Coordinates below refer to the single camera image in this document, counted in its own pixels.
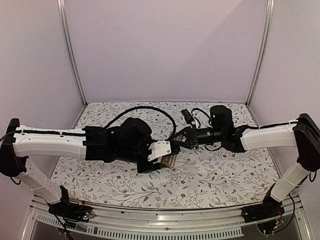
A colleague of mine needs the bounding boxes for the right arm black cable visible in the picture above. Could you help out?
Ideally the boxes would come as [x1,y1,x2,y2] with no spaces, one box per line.
[191,108,213,128]

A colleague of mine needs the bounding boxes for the left aluminium frame post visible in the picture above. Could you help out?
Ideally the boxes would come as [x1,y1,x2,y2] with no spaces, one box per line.
[56,0,88,107]

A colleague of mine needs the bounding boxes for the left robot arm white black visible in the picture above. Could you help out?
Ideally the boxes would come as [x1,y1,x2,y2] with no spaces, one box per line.
[0,117,180,222]

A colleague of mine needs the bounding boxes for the floral patterned table mat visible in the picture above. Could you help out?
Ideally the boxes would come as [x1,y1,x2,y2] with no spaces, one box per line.
[51,102,279,209]

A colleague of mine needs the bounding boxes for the aluminium frame post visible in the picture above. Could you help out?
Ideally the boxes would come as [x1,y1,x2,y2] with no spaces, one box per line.
[56,0,88,107]
[245,0,275,108]

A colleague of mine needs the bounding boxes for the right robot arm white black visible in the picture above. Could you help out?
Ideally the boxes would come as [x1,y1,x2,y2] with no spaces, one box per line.
[169,105,320,223]

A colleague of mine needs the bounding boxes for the right aluminium frame post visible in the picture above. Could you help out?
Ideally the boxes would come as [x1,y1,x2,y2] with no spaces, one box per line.
[245,0,275,108]

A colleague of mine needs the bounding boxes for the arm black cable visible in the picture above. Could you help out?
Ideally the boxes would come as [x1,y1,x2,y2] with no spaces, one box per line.
[103,106,177,141]
[191,108,213,128]

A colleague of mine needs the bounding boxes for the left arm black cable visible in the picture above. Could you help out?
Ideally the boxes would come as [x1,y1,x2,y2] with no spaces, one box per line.
[103,106,177,141]

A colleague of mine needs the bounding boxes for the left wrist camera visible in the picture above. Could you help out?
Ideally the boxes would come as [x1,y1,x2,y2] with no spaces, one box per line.
[147,140,172,162]

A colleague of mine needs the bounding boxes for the aluminium front rail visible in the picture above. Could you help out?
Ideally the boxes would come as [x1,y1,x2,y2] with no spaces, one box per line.
[21,194,313,240]

